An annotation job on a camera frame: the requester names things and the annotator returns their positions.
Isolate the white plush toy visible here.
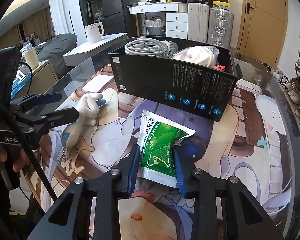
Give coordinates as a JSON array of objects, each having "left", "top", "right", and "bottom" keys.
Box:
[{"left": 61, "top": 93, "right": 106, "bottom": 151}]

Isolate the anime print table mat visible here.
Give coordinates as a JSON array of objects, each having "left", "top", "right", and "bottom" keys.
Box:
[{"left": 26, "top": 66, "right": 291, "bottom": 239}]

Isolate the wooden door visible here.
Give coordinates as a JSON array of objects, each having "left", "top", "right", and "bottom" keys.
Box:
[{"left": 238, "top": 0, "right": 288, "bottom": 69}]

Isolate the white side table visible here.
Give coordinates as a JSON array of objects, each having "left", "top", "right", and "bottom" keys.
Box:
[{"left": 63, "top": 33, "right": 128, "bottom": 67}]

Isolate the white cable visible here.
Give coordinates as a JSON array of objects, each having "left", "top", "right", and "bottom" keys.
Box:
[{"left": 123, "top": 36, "right": 179, "bottom": 59}]

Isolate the woven storage basket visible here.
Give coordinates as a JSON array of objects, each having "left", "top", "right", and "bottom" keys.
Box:
[{"left": 145, "top": 16, "right": 166, "bottom": 36}]

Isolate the white drawer desk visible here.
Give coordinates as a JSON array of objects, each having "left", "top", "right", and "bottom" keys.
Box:
[{"left": 128, "top": 2, "right": 188, "bottom": 39}]

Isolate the red balloon glue bag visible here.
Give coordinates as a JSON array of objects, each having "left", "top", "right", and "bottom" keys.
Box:
[{"left": 213, "top": 65, "right": 225, "bottom": 72}]

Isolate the dark grey beanbag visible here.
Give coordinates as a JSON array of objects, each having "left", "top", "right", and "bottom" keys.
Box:
[{"left": 34, "top": 33, "right": 77, "bottom": 79}]

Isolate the white suitcase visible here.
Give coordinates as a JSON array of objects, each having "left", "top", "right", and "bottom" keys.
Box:
[{"left": 188, "top": 3, "right": 210, "bottom": 43}]

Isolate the person's left hand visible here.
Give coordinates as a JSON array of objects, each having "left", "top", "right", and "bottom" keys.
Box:
[{"left": 0, "top": 145, "right": 30, "bottom": 173}]

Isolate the white electric kettle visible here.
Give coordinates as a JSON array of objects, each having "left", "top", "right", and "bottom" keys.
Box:
[{"left": 84, "top": 22, "right": 104, "bottom": 44}]

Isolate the green packet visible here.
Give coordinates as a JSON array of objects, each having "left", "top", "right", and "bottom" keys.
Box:
[{"left": 138, "top": 110, "right": 195, "bottom": 188}]

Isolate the silver suitcase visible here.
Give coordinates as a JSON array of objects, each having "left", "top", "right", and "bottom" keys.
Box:
[{"left": 207, "top": 7, "right": 234, "bottom": 49}]

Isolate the bagged white cloth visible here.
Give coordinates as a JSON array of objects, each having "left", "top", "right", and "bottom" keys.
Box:
[{"left": 172, "top": 46, "right": 219, "bottom": 68}]

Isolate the black cardboard storage box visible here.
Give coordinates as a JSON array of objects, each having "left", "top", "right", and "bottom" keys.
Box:
[{"left": 109, "top": 47, "right": 243, "bottom": 121}]

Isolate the black refrigerator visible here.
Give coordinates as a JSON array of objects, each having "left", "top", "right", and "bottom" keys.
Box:
[{"left": 102, "top": 0, "right": 138, "bottom": 37}]

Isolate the black glass cabinet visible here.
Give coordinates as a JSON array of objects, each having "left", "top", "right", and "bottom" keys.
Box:
[{"left": 79, "top": 0, "right": 104, "bottom": 27}]

